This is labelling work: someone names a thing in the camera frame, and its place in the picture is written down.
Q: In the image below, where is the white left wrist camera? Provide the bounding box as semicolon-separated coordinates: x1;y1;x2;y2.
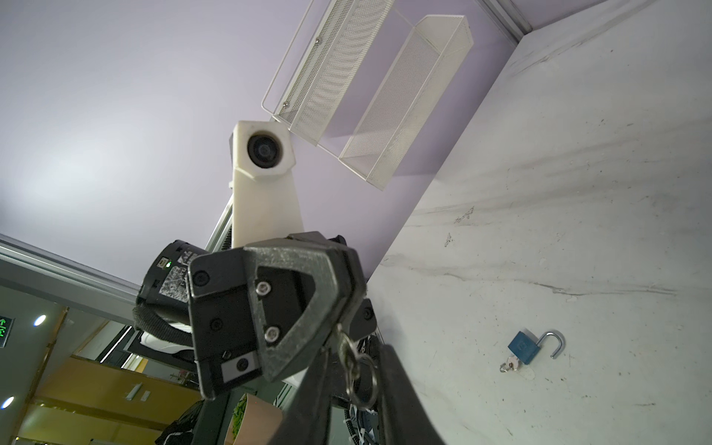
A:
231;121;304;248

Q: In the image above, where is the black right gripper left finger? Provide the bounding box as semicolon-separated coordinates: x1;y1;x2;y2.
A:
269;349;332;445

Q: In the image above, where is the blue padlock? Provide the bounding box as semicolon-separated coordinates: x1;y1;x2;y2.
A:
508;330;567;365

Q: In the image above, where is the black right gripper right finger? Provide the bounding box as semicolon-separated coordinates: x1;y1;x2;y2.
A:
378;344;444;445

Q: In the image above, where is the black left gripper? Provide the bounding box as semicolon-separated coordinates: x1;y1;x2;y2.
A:
188;231;378;400

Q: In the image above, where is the silver key with ring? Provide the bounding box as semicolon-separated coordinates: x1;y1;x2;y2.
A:
335;324;379;411

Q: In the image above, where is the white mesh two-tier shelf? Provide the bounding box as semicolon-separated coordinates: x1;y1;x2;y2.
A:
261;1;474;190

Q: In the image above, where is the aluminium frame post left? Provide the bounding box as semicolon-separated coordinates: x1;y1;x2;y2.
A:
478;0;533;44

